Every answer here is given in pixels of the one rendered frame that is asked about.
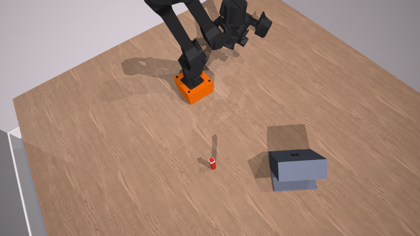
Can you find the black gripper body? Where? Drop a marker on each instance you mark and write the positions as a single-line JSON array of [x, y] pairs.
[[262, 25]]

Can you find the grey sloped panel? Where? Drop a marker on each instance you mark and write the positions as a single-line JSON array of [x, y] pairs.
[[296, 169]]

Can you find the red square peg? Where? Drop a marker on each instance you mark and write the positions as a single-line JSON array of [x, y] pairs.
[[212, 163]]

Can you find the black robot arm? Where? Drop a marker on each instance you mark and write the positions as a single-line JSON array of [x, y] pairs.
[[193, 57]]

